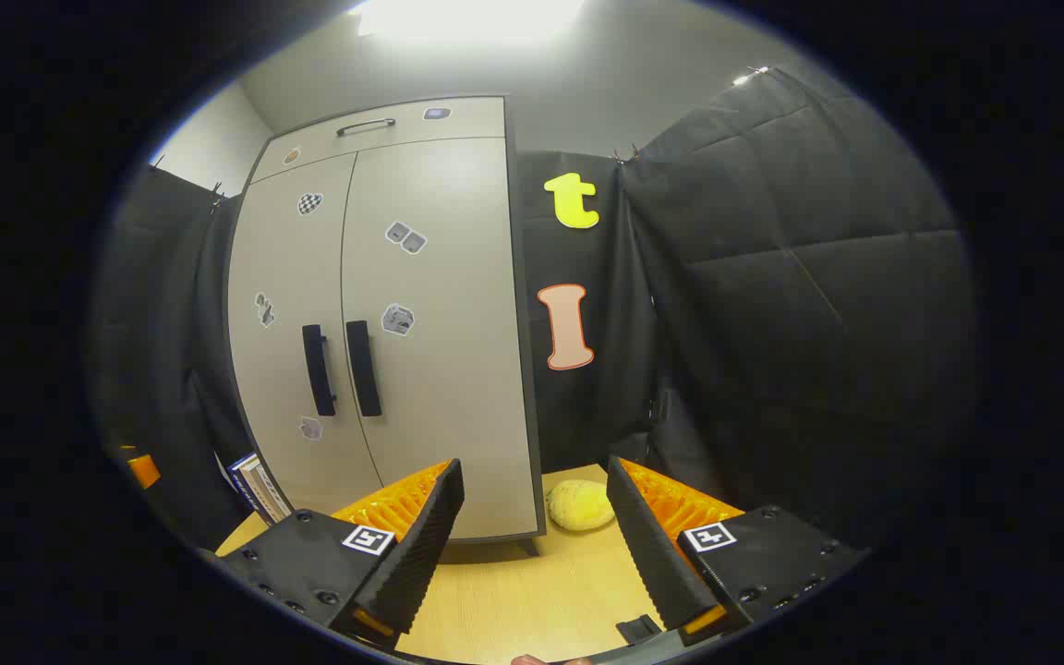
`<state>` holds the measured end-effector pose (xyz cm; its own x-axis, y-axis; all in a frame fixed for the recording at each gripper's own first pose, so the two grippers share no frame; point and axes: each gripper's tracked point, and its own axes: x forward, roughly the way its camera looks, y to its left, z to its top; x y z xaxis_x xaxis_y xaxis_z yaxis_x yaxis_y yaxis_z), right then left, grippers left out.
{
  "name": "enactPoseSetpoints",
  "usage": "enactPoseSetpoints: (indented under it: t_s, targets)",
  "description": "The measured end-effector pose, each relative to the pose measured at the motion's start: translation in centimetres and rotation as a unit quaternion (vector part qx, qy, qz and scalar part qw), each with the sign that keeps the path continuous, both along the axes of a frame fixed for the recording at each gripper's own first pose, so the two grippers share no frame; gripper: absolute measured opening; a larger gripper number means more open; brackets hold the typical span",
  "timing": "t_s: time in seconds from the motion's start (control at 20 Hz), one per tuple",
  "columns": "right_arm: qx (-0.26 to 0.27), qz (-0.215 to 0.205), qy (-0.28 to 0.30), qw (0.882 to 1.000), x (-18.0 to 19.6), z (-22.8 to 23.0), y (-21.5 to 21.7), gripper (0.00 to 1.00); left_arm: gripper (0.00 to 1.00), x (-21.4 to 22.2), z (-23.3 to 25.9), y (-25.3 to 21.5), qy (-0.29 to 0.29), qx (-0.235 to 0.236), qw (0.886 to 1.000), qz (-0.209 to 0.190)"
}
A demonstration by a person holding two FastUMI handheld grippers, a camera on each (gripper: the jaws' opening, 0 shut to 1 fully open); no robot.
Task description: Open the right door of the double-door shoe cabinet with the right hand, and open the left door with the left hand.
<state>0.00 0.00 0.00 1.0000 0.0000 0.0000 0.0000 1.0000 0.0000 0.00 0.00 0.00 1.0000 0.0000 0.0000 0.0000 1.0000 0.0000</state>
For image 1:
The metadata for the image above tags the grey double-door shoe cabinet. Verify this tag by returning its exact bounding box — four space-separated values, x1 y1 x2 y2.
225 95 547 560

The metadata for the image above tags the grey cabinet drawer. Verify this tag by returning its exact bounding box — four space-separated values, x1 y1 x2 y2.
250 97 507 184

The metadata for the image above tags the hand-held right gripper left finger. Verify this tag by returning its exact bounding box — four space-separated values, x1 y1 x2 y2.
213 457 466 647

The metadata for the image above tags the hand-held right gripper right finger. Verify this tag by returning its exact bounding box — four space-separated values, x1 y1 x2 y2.
606 454 868 647

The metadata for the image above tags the black backdrop cloth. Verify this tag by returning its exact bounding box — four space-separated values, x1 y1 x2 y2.
93 66 976 555

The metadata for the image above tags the grey shoe cabinet door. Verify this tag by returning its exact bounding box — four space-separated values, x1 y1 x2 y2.
227 152 385 518
341 137 540 541

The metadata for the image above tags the yellow round sponge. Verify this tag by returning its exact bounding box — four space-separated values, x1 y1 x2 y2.
546 479 616 533

